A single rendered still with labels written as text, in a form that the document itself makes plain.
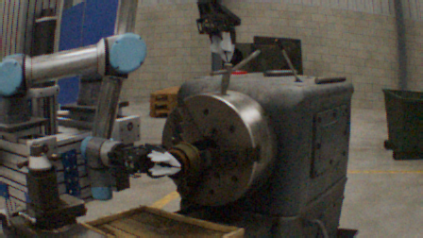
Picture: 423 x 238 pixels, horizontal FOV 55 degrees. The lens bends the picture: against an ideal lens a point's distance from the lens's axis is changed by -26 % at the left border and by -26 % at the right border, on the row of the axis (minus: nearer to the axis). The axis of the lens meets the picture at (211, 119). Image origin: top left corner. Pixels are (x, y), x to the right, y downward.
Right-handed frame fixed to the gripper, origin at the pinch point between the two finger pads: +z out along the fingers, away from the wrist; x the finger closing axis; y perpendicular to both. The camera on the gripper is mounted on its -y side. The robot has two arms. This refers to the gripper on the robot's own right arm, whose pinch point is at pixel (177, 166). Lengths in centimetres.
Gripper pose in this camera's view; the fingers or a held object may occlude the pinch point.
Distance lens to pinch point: 130.3
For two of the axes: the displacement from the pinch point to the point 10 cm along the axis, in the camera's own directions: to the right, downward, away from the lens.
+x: 0.0, -9.9, -1.5
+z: 8.1, 0.9, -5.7
